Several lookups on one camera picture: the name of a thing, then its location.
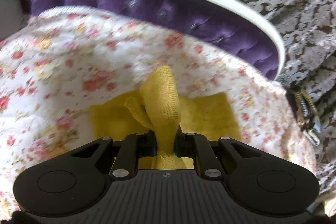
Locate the mustard yellow knit sweater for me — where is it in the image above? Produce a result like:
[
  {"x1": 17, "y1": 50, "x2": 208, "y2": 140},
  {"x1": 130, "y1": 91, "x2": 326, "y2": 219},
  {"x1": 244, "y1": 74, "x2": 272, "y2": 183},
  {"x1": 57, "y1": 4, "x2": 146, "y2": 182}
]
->
[{"x1": 89, "y1": 66, "x2": 241, "y2": 169}]

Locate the floral quilted bedspread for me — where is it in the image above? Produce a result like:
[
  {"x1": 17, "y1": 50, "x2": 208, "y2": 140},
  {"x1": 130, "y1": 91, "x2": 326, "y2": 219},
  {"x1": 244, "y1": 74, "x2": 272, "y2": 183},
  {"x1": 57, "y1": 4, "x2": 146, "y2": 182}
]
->
[{"x1": 1, "y1": 7, "x2": 316, "y2": 219}]

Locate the striped crochet blanket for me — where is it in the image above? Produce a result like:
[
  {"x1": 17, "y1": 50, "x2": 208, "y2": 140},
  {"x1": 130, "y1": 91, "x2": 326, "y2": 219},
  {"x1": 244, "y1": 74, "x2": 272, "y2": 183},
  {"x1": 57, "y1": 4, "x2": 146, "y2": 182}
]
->
[{"x1": 286, "y1": 91, "x2": 322, "y2": 147}]

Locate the brown silver damask curtain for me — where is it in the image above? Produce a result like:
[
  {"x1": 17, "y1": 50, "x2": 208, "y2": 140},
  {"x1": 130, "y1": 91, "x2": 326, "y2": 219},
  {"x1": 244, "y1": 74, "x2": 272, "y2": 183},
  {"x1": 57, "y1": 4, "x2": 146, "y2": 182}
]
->
[{"x1": 146, "y1": 0, "x2": 336, "y2": 193}]

